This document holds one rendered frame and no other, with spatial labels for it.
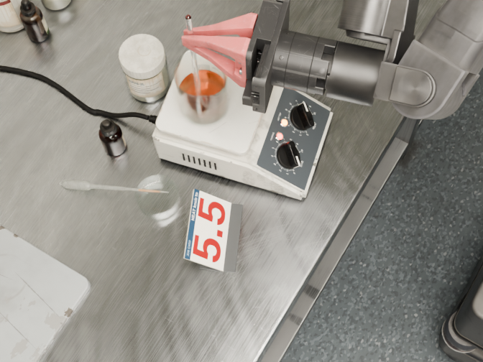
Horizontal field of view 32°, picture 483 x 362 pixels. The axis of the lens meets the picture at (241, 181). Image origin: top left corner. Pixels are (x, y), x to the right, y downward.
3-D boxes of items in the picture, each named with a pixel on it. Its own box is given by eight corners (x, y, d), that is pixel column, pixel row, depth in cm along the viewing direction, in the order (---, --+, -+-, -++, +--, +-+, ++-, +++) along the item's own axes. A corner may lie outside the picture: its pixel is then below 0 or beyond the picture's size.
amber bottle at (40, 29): (38, 47, 116) (23, 14, 109) (23, 34, 117) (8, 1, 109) (54, 32, 117) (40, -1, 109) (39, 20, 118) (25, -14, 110)
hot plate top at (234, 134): (277, 75, 104) (277, 72, 103) (246, 159, 100) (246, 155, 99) (186, 50, 106) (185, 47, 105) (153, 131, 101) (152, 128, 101)
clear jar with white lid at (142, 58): (126, 67, 114) (116, 34, 107) (169, 63, 114) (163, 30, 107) (127, 105, 112) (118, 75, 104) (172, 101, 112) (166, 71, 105)
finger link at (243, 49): (172, 39, 81) (265, 59, 80) (192, -20, 84) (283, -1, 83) (179, 75, 88) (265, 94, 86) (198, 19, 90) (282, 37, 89)
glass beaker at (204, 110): (168, 106, 102) (160, 71, 94) (206, 75, 104) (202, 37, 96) (206, 144, 100) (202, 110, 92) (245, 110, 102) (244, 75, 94)
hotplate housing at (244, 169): (332, 118, 110) (337, 87, 103) (304, 205, 106) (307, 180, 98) (175, 73, 114) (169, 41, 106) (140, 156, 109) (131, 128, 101)
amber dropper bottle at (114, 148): (117, 160, 109) (108, 136, 102) (98, 149, 109) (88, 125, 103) (131, 143, 110) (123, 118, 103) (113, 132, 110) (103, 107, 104)
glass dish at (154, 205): (145, 227, 105) (143, 220, 103) (131, 189, 107) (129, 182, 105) (186, 212, 106) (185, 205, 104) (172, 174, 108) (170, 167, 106)
